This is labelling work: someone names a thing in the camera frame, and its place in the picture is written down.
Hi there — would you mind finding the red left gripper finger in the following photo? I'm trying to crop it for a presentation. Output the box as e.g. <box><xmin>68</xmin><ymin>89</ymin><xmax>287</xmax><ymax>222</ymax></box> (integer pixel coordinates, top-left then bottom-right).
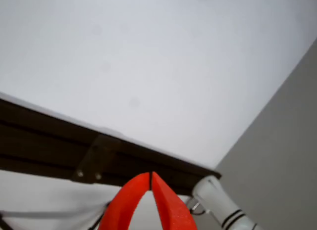
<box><xmin>98</xmin><ymin>172</ymin><xmax>151</xmax><ymax>230</ymax></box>

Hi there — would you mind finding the black aluminium table rail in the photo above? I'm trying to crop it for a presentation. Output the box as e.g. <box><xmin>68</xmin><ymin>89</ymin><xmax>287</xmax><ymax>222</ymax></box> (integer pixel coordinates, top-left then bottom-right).
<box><xmin>0</xmin><ymin>98</ymin><xmax>221</xmax><ymax>191</ymax></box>

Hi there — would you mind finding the black mounting bracket plate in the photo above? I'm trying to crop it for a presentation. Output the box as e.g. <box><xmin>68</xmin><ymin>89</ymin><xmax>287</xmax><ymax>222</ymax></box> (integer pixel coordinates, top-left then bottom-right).
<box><xmin>71</xmin><ymin>134</ymin><xmax>122</xmax><ymax>184</ymax></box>

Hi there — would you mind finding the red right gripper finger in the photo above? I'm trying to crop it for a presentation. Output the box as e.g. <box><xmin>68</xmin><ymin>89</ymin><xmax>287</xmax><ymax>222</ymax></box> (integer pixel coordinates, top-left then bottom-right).
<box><xmin>151</xmin><ymin>171</ymin><xmax>198</xmax><ymax>230</ymax></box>

